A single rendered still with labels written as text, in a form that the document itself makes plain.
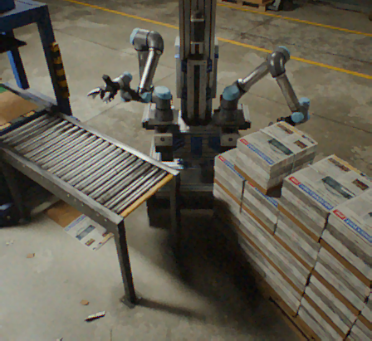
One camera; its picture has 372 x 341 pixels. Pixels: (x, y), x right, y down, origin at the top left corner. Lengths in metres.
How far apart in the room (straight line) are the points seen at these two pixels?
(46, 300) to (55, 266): 0.27
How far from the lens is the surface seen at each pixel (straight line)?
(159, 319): 2.62
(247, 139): 2.16
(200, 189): 3.03
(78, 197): 2.24
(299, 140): 2.22
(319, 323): 2.36
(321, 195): 1.89
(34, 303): 2.86
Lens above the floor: 2.30
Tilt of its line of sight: 38 degrees down
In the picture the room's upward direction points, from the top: 1 degrees counter-clockwise
